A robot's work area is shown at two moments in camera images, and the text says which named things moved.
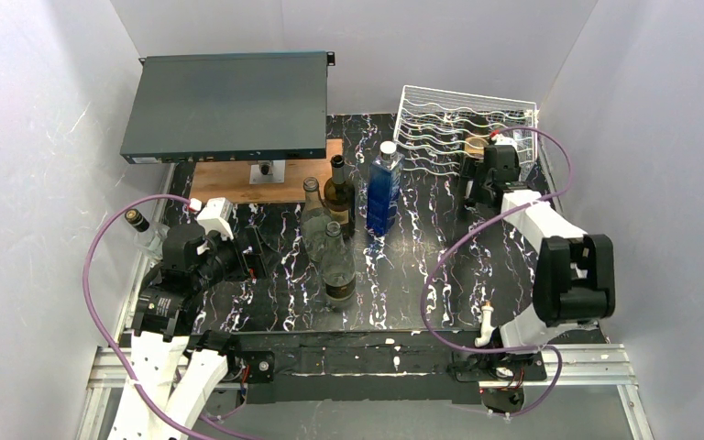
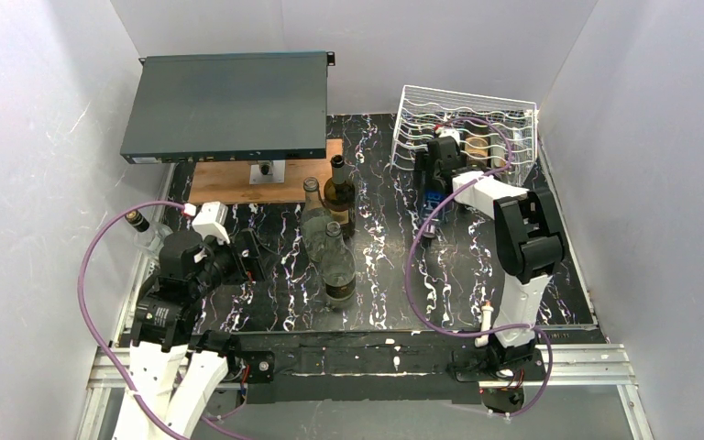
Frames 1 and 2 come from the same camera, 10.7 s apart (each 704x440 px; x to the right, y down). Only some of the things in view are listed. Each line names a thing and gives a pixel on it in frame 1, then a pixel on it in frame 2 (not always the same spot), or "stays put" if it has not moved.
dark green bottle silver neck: [475, 148] stays put
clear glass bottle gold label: [338, 273] stays put
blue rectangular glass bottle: [383, 190] -> [433, 194]
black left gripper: [252, 259] stays put
